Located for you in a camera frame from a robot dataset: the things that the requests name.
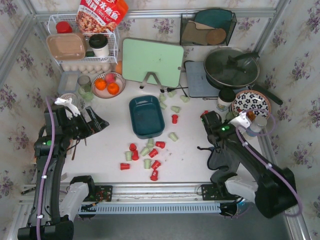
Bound teal plastic storage basket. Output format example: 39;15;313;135
129;95;165;140

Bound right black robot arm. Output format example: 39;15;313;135
200;111;302;219

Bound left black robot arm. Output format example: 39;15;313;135
17;104;109;240

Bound white strainer basket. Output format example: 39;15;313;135
60;93;78;101

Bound copper spoon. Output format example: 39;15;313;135
71;140;80;161

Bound green glass cup right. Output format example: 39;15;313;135
225;111;239;121

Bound green glass cup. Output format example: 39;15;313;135
78;85;94;102
225;111;239;121

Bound black lid seasoning jar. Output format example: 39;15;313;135
216;87;236;112

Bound grey induction cooker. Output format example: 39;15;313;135
184;60;220;98

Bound carrot pieces on plate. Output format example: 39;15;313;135
246;111;256;122

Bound blue floral plate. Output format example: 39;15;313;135
231;90;271;119

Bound clear lidded container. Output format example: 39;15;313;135
57;71;81;95

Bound grey glass cup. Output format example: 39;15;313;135
77;75;92;92

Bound white blue bottle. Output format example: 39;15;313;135
246;115;267;137

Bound black wok with lid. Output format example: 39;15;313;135
203;47;283;106

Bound pink peach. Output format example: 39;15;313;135
104;72;117;84

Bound egg carton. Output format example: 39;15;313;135
61;62;113;75

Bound pink fruit bowl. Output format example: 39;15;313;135
91;72;126;99

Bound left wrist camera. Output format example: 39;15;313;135
54;97;81;119

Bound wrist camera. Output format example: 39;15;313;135
229;111;252;129
54;97;81;119

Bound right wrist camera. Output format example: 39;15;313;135
229;111;252;129

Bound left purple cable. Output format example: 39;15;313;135
36;96;56;240

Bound black power plug cable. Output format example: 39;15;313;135
159;84;190;97

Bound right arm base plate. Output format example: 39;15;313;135
200;183;240;201

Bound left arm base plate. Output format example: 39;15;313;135
84;185;113;202

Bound white wire rack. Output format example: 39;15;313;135
47;13;120;65

